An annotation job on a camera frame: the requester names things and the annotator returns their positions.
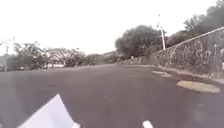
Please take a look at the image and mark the grey asphalt road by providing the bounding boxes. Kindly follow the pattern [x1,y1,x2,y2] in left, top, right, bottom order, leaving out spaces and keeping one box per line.
[0,63,224,128]

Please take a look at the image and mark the large dark tree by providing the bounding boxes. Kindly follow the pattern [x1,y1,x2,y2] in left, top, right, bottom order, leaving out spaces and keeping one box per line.
[114,24,164,59]

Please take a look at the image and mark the pale pole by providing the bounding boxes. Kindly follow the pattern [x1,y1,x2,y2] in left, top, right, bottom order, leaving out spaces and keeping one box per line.
[157,13,167,51]

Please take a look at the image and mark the pale building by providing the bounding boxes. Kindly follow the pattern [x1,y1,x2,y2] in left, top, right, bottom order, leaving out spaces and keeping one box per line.
[43,59,66,70]

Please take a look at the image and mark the row of trees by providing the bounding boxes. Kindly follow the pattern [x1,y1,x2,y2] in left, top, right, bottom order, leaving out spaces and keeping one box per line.
[0,41,118,72]

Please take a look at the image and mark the robot's own part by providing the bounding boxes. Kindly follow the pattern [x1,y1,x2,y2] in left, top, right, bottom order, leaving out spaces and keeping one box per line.
[142,120,154,128]

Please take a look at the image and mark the pale kerb strip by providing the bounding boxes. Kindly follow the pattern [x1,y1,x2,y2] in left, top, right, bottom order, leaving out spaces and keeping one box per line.
[150,64,224,85]

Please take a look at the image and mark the stone wall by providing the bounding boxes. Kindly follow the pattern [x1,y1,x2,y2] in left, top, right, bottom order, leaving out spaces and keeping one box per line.
[120,26,224,76]

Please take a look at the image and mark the trees behind wall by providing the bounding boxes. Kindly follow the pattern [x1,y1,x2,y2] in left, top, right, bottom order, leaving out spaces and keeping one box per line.
[164,0,224,48]

